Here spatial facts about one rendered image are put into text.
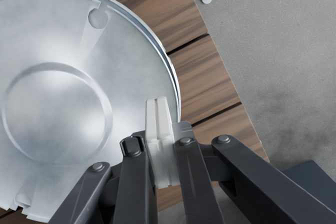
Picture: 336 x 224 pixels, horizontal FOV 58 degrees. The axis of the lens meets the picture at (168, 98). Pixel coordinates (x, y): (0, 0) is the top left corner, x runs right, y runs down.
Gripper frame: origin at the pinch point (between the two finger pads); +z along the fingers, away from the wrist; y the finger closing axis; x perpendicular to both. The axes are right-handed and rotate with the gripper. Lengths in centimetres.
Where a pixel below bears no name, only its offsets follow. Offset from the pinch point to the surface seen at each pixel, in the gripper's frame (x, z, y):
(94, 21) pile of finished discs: 7.1, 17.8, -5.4
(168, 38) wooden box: 3.4, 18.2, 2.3
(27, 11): 9.6, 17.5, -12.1
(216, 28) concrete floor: -1, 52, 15
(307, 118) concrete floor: -27, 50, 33
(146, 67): 1.0, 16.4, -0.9
